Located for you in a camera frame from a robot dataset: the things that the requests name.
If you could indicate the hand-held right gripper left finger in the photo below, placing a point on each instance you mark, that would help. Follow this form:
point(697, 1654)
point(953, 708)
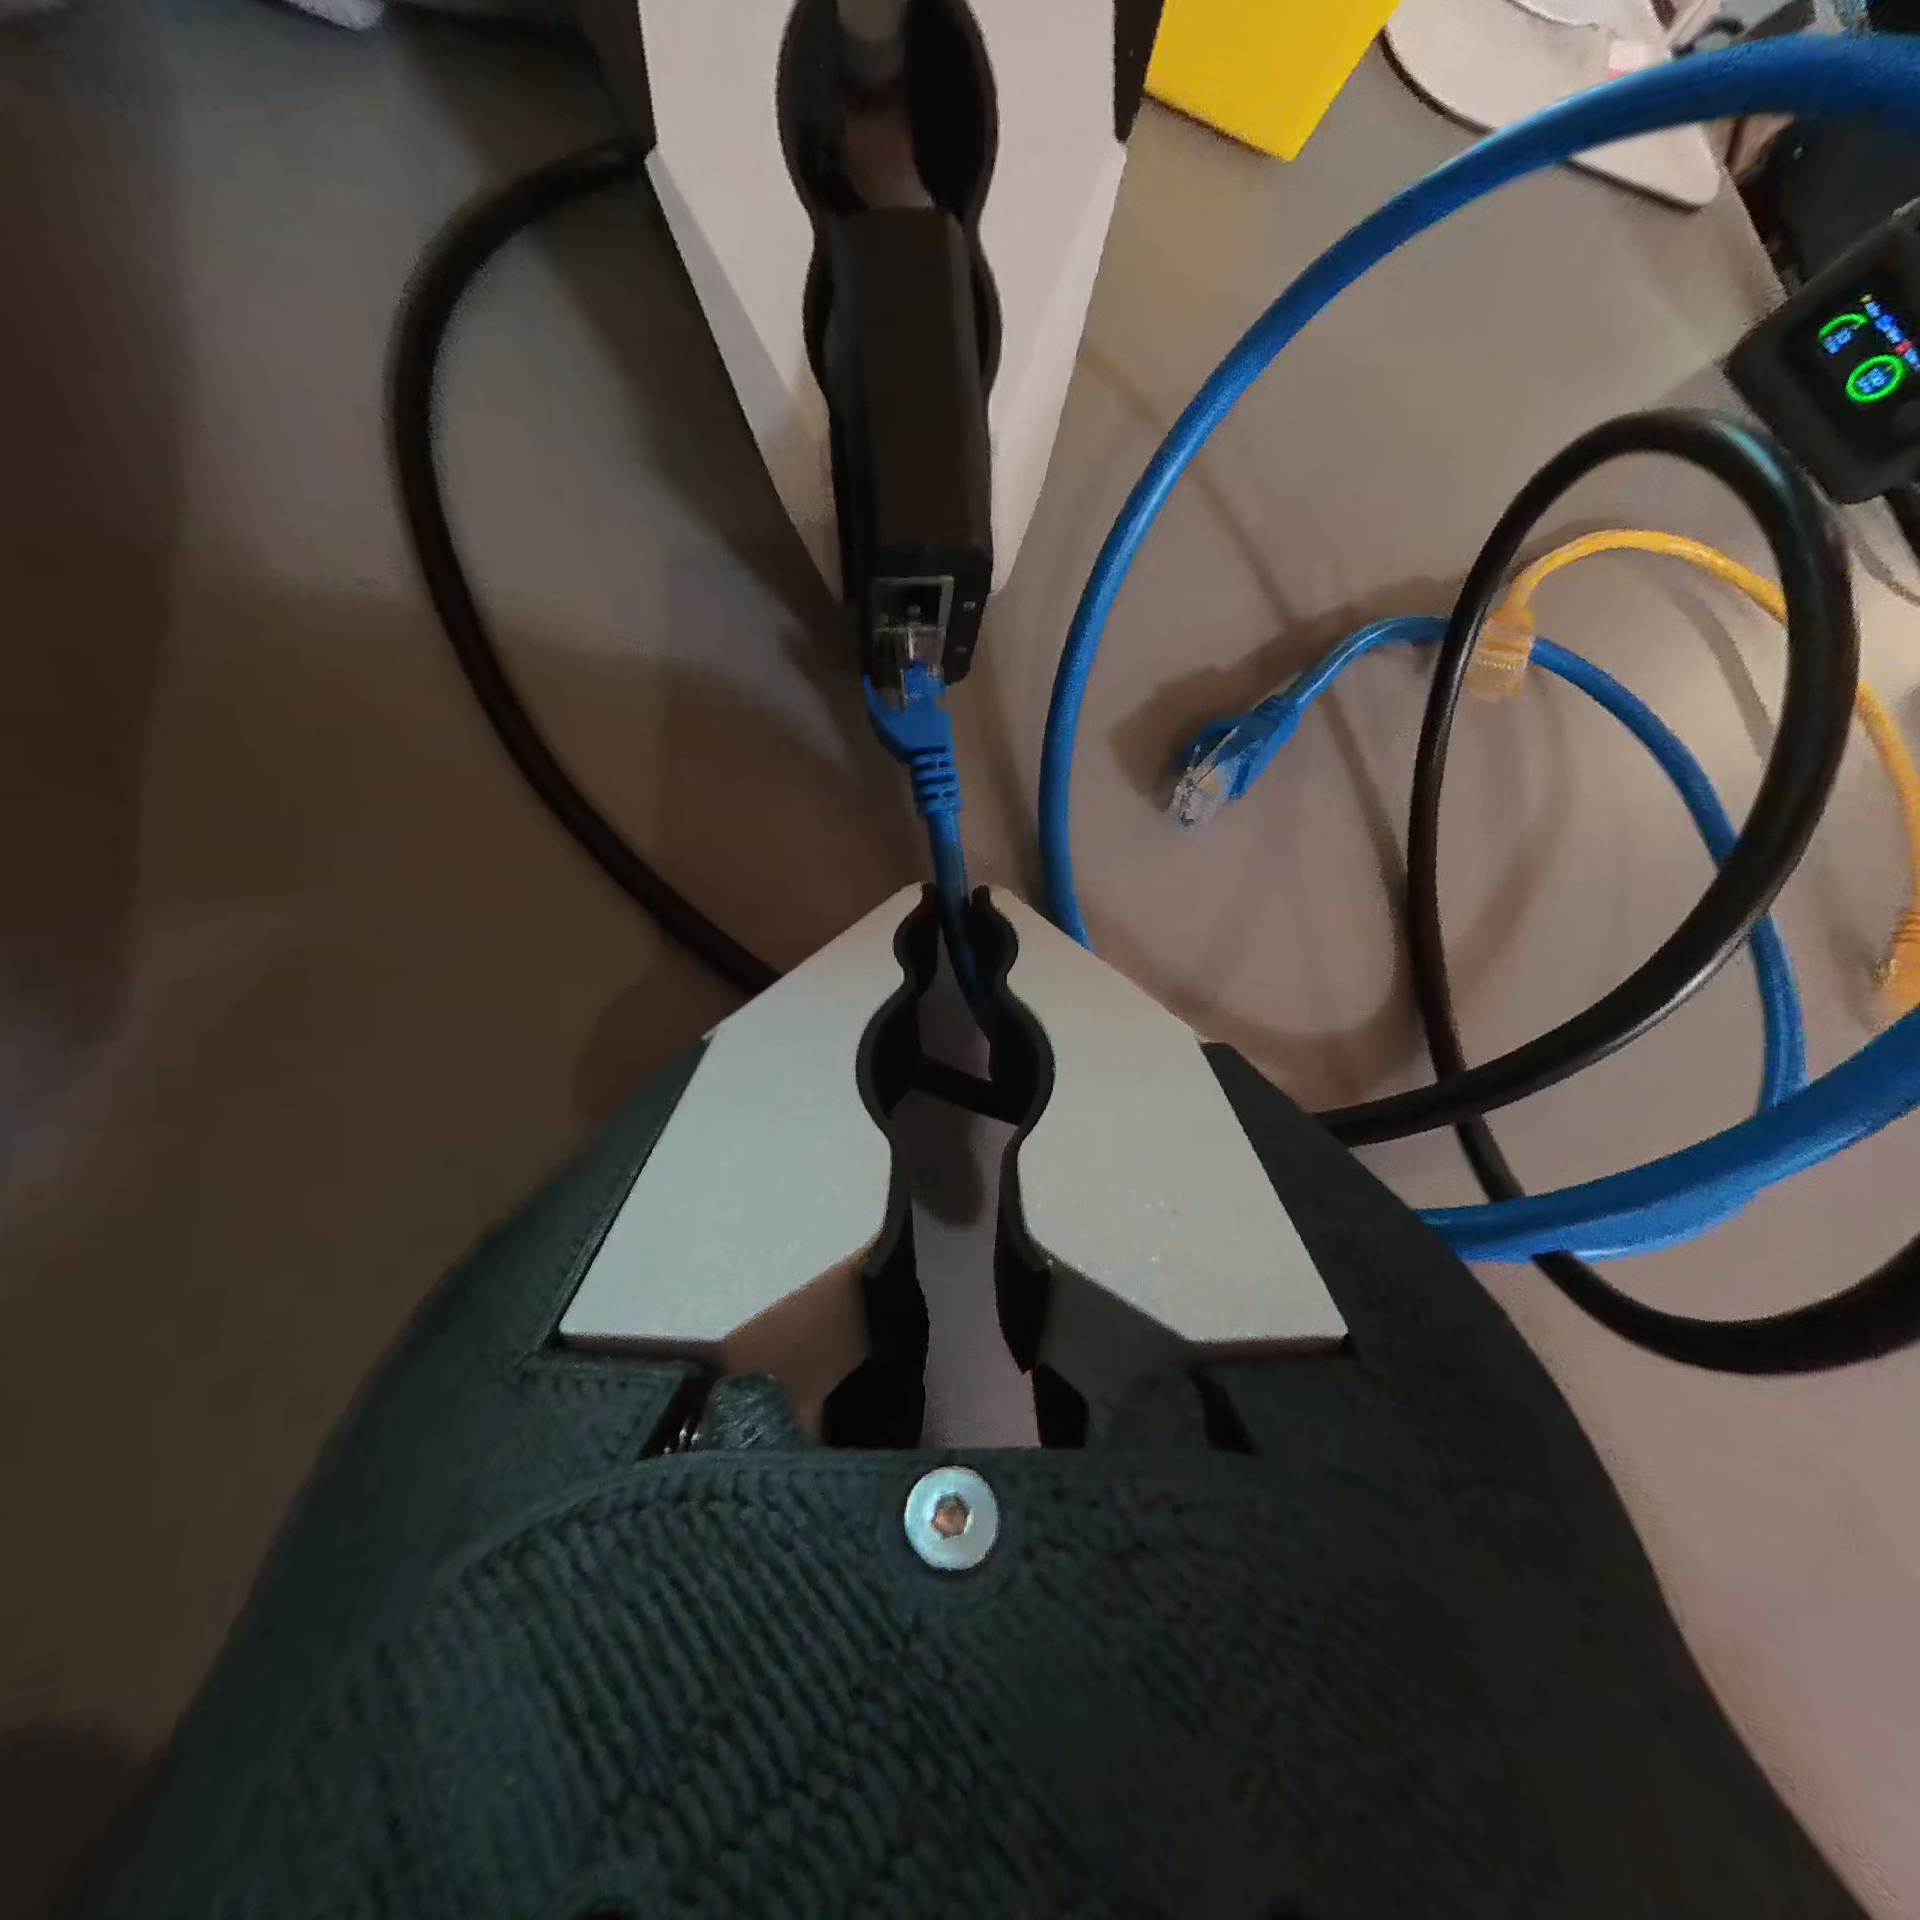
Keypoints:
point(735, 1171)

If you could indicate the yellow box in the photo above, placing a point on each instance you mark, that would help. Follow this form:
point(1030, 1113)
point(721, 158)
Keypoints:
point(1277, 68)

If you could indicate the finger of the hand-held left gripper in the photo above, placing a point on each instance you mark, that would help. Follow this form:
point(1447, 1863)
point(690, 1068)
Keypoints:
point(721, 150)
point(1059, 182)

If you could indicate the white stand base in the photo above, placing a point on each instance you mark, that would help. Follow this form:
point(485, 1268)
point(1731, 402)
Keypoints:
point(1546, 91)

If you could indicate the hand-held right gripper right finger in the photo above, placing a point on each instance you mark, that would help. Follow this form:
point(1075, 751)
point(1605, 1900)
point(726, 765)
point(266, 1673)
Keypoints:
point(1171, 1185)

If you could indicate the black ethernet adapter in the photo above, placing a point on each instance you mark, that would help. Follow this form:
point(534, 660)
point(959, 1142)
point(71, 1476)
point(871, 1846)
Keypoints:
point(908, 421)

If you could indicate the black power station with display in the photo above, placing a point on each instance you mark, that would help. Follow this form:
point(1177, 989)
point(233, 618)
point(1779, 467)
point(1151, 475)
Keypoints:
point(1846, 359)

